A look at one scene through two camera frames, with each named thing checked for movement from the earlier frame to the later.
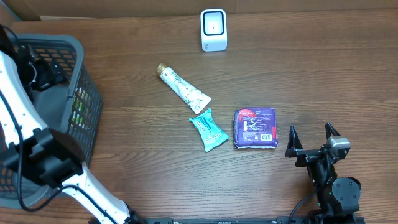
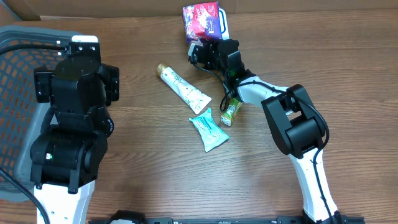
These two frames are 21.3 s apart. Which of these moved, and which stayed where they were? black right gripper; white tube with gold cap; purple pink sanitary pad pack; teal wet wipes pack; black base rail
Moved: black right gripper; purple pink sanitary pad pack
Stayed: teal wet wipes pack; white tube with gold cap; black base rail
